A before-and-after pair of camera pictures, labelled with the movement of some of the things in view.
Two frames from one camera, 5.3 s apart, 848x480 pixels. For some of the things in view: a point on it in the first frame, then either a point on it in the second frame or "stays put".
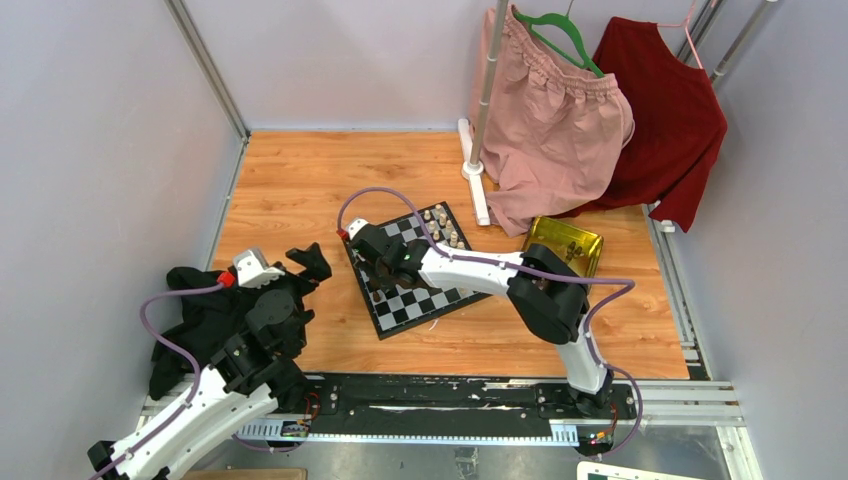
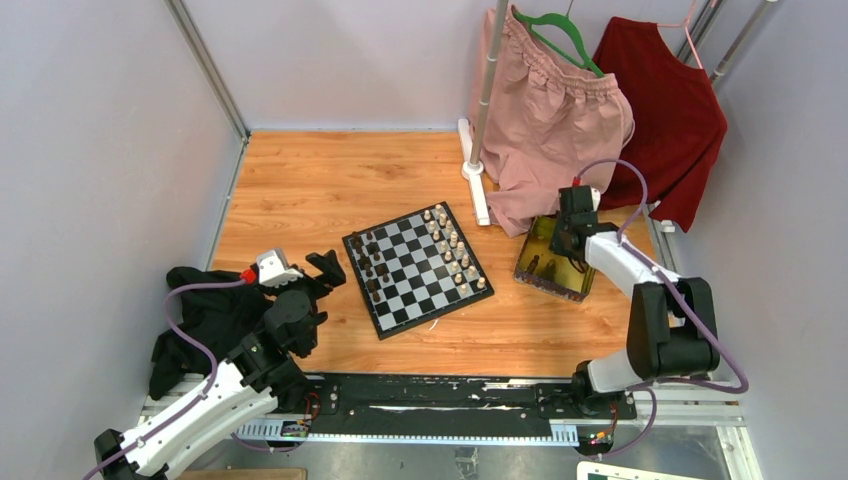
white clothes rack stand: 472,169 stays put
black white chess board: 408,306 stays put
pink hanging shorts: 556,128 stays put
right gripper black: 382,284 to 555,242
